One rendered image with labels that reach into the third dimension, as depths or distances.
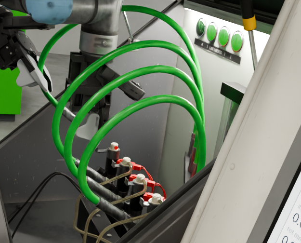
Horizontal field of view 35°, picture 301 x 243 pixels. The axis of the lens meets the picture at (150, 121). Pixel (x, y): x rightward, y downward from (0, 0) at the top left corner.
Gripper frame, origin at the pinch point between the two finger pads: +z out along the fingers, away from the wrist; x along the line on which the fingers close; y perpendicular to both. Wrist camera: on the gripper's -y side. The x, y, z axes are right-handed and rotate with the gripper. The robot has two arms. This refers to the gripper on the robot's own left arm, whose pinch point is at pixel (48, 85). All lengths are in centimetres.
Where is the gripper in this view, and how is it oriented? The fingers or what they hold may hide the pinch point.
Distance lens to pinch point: 112.5
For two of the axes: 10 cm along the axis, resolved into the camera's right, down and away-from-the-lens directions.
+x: -1.9, 0.6, -9.8
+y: -8.3, 5.3, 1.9
